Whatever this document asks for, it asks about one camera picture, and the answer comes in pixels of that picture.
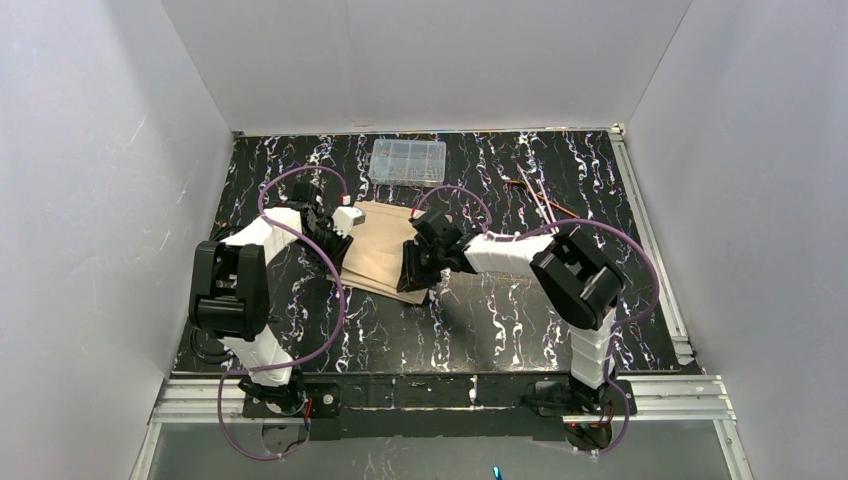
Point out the clear plastic screw box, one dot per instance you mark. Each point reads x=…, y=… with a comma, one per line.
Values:
x=414, y=163

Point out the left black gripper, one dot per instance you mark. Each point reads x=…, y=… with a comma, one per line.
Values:
x=333, y=240

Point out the aluminium frame rail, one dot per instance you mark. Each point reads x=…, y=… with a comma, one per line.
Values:
x=656, y=397

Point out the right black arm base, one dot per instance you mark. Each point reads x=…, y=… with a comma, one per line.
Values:
x=569, y=397

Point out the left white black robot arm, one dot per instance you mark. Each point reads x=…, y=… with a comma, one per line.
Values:
x=229, y=297

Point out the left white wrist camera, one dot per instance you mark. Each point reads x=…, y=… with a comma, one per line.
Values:
x=345, y=218

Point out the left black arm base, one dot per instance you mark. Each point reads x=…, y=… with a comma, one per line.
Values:
x=316, y=400

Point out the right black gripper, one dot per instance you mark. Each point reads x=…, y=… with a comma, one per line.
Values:
x=416, y=263

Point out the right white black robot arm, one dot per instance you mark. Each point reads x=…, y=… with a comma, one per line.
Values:
x=581, y=283

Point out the beige cloth napkin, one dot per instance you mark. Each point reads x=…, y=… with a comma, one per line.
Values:
x=373, y=262

